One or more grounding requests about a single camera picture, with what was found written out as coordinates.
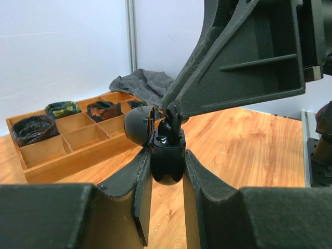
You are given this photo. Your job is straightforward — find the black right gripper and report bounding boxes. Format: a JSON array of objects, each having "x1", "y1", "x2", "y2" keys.
[{"x1": 162, "y1": 1, "x2": 331, "y2": 118}]

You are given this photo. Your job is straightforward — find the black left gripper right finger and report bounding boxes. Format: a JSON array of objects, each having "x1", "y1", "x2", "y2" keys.
[{"x1": 183, "y1": 151, "x2": 331, "y2": 248}]

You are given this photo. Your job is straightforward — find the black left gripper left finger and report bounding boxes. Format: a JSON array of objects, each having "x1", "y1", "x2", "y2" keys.
[{"x1": 1, "y1": 148, "x2": 152, "y2": 248}]

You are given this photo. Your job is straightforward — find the black earbud case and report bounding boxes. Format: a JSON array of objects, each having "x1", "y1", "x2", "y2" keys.
[{"x1": 124, "y1": 105, "x2": 186, "y2": 185}]

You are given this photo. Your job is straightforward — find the wooden compartment tray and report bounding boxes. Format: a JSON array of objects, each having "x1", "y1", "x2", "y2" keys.
[{"x1": 12, "y1": 92, "x2": 139, "y2": 183}]

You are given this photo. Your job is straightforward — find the grey crumpled cloth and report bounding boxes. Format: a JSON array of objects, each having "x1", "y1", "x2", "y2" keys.
[{"x1": 109, "y1": 68, "x2": 174, "y2": 108}]

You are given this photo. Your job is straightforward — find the dark red rolled belt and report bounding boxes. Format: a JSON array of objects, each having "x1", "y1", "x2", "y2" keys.
[{"x1": 87, "y1": 101, "x2": 123, "y2": 122}]

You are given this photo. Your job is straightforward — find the dark green rolled belt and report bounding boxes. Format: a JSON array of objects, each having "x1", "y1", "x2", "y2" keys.
[{"x1": 128, "y1": 100, "x2": 148, "y2": 109}]

